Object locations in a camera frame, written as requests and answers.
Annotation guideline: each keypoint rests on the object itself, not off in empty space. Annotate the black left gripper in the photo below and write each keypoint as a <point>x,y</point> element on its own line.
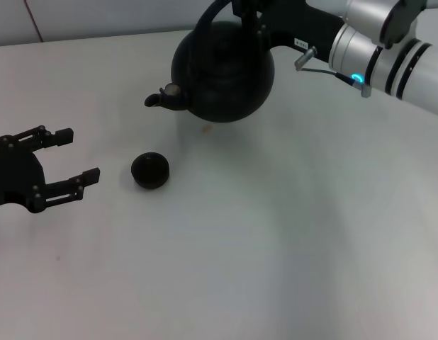
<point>20,175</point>

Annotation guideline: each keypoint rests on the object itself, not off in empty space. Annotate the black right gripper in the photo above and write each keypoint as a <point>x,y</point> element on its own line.
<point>297,21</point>

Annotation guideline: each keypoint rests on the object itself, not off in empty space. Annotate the small dark teacup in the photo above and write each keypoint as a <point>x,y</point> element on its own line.
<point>150,171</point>

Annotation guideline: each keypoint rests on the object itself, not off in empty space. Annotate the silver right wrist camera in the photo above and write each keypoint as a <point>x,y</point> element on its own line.
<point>364,14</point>

